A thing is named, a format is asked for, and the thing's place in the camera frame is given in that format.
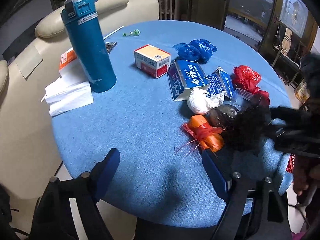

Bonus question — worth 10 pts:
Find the black plastic trash bag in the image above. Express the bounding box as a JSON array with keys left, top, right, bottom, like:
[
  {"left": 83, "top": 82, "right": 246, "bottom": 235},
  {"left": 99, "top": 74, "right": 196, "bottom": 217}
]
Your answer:
[{"left": 208, "top": 94, "right": 271, "bottom": 156}]

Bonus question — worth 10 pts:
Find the dark blue carton box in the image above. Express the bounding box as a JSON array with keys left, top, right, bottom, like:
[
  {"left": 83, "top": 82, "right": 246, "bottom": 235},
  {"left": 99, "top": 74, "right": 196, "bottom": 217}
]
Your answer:
[{"left": 207, "top": 67, "right": 234, "bottom": 99}]

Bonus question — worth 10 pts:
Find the red and gold medicine box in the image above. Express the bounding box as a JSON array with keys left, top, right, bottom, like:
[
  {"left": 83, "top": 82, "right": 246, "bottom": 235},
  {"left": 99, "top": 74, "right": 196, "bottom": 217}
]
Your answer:
[{"left": 134, "top": 44, "right": 171, "bottom": 79}]

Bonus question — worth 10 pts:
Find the orange plastic bag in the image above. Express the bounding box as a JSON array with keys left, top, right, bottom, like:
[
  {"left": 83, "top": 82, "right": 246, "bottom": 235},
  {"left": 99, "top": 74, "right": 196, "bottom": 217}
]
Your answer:
[{"left": 175, "top": 115, "right": 225, "bottom": 153}]

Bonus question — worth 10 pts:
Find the cream leather sofa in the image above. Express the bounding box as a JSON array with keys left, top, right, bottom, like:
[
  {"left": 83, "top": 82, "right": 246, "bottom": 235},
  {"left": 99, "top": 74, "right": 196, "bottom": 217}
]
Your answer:
[{"left": 0, "top": 0, "right": 160, "bottom": 201}]

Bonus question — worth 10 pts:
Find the red plastic bag ball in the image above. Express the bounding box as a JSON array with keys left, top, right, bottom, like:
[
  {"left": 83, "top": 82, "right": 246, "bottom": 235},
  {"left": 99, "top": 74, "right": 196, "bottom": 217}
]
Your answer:
[{"left": 232, "top": 65, "right": 270, "bottom": 106}]

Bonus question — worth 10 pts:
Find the blue tablecloth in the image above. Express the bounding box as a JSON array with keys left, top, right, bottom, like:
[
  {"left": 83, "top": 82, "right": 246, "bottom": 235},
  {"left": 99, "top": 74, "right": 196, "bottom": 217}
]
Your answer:
[{"left": 52, "top": 21, "right": 291, "bottom": 228}]

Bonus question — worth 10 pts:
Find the white tissue stack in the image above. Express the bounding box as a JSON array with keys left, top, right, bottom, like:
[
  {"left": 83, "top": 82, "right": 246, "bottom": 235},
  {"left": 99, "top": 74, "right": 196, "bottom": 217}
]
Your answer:
[{"left": 42, "top": 62, "right": 93, "bottom": 116}]

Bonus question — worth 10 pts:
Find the white crumpled plastic bag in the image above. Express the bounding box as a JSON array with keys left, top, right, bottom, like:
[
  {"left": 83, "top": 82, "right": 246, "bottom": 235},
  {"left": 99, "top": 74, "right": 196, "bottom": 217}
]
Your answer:
[{"left": 187, "top": 87, "right": 225, "bottom": 115}]

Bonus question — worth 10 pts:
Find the blue toothpaste box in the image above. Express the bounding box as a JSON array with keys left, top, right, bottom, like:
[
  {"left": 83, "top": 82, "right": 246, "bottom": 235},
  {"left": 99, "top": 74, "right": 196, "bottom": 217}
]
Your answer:
[{"left": 168, "top": 60, "right": 210, "bottom": 101}]

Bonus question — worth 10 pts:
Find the orange and white box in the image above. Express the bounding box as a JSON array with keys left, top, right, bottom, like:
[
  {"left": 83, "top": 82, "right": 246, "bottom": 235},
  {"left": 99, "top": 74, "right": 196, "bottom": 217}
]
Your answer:
[{"left": 59, "top": 48, "right": 77, "bottom": 70}]

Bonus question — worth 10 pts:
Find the dark foil wrapper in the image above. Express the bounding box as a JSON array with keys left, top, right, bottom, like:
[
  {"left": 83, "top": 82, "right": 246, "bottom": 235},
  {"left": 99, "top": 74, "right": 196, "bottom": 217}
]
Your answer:
[{"left": 105, "top": 42, "right": 118, "bottom": 54}]

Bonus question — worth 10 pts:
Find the blue plastic bag ball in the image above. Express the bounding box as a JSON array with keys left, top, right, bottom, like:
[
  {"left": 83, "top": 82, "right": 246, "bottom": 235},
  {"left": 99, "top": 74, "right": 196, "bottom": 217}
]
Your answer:
[{"left": 189, "top": 39, "right": 217, "bottom": 63}]

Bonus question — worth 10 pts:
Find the white straw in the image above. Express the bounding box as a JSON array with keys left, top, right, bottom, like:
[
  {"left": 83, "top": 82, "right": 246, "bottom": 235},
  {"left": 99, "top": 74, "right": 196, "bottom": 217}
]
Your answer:
[{"left": 103, "top": 26, "right": 124, "bottom": 40}]

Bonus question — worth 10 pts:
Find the green candy wrapper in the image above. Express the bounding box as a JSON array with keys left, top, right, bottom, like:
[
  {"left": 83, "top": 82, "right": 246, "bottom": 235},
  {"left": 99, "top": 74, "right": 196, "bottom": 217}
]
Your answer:
[{"left": 123, "top": 29, "right": 140, "bottom": 37}]

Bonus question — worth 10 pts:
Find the teal thermos bottle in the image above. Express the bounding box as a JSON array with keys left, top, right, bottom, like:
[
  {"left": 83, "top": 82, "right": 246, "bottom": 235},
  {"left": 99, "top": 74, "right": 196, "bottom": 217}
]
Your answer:
[{"left": 61, "top": 0, "right": 117, "bottom": 93}]

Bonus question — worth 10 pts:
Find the wooden radiator cover cabinet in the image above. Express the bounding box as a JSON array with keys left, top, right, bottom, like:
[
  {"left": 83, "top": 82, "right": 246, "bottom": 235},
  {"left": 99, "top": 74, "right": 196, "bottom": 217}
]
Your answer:
[{"left": 157, "top": 0, "right": 189, "bottom": 21}]

